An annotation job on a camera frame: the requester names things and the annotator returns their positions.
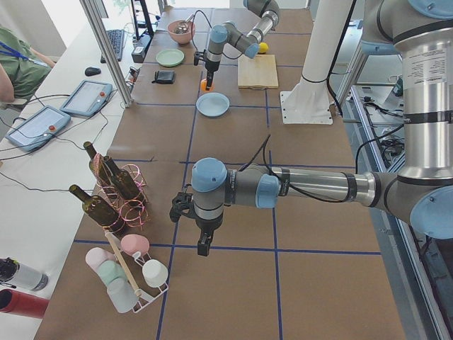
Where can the black keyboard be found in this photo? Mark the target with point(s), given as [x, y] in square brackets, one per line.
[117, 38]

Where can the light blue plate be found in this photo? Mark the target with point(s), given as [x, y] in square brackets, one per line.
[212, 105]

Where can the teach pendant near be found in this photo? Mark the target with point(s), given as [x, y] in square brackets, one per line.
[34, 132]

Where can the bamboo cutting board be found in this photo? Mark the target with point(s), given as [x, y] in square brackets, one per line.
[257, 73]

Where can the dark wine bottle middle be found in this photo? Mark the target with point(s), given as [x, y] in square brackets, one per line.
[123, 182]

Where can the pink bowl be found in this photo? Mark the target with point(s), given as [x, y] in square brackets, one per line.
[180, 38]

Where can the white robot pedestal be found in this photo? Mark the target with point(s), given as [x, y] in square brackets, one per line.
[308, 102]

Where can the light pink cup left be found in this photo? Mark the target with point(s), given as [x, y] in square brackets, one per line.
[96, 256]

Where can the dark wine bottle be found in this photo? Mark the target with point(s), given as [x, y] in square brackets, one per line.
[123, 182]
[96, 164]
[98, 209]

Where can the dark wine bottle back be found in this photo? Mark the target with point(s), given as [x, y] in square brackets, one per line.
[96, 164]

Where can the mint green cup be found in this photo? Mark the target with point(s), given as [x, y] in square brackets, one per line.
[109, 270]

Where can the lemon far one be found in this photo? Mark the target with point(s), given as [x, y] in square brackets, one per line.
[263, 48]

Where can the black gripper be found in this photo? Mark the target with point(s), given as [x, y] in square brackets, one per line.
[212, 66]
[207, 227]

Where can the green plate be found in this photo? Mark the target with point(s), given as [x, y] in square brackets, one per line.
[170, 57]

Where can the metal ice scoop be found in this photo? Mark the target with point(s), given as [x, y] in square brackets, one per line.
[184, 26]

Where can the seated person green shirt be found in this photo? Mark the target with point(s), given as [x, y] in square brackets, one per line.
[23, 68]

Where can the orange mandarin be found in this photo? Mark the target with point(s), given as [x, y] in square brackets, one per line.
[204, 86]

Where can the silver water bottle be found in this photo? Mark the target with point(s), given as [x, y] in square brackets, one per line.
[17, 275]

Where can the teach pendant far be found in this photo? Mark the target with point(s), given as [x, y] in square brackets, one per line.
[87, 98]

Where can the grey cup bottom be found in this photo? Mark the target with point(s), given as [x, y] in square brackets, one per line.
[122, 295]

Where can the black computer mouse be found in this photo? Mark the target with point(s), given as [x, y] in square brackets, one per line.
[92, 71]

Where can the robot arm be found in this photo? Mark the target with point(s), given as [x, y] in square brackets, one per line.
[420, 193]
[247, 44]

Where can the dark wine bottle front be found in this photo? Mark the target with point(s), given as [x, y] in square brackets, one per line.
[98, 209]

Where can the aluminium frame post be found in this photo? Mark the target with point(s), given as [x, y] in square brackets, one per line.
[96, 23]

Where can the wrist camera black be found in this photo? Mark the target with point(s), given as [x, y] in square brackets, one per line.
[182, 205]
[199, 57]

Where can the pink cup top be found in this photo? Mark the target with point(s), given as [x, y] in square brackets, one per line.
[133, 243]

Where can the red cylinder bottle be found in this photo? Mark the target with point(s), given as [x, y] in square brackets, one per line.
[23, 304]

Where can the copper wire bottle rack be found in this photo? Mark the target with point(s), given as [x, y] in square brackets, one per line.
[134, 216]

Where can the white cup right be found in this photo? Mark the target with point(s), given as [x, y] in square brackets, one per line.
[155, 273]

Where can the teach pendant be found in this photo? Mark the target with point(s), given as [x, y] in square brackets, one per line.
[34, 132]
[87, 98]

